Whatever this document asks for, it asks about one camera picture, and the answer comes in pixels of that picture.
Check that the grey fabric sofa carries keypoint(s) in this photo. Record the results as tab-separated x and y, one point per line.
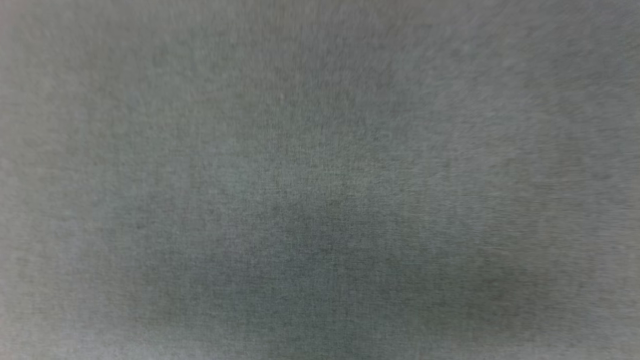
320	180

